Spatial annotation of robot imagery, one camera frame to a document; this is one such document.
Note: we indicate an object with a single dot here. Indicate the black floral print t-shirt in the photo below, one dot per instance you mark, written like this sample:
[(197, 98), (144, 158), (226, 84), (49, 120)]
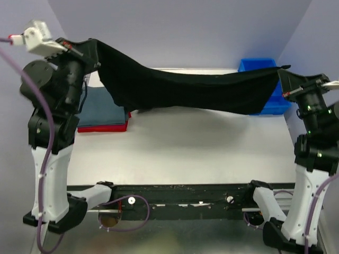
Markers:
[(137, 87)]

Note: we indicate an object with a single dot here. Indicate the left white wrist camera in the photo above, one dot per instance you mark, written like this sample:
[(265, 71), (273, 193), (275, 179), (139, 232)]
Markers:
[(37, 39)]

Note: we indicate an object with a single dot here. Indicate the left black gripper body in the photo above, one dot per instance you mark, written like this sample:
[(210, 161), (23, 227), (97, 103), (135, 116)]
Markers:
[(71, 61)]

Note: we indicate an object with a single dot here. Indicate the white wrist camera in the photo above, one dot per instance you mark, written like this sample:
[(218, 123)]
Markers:
[(37, 39), (332, 85)]

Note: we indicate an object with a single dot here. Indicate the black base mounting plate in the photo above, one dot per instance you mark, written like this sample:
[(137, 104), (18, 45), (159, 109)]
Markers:
[(184, 202)]

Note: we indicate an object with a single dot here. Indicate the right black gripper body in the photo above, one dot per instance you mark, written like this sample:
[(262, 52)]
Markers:
[(313, 84)]

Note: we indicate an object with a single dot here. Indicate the folded red t-shirt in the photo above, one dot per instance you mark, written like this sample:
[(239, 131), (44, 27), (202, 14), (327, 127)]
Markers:
[(106, 128)]

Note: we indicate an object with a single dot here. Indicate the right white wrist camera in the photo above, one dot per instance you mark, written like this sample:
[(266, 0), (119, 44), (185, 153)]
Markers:
[(332, 85)]

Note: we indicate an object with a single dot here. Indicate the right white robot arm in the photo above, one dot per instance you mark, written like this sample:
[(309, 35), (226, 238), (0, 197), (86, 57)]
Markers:
[(316, 159)]

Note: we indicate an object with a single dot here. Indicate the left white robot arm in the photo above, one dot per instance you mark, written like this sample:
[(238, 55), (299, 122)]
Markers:
[(54, 86)]

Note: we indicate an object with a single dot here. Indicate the folded teal t-shirt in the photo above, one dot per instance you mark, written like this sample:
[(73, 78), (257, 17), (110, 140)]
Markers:
[(100, 109)]

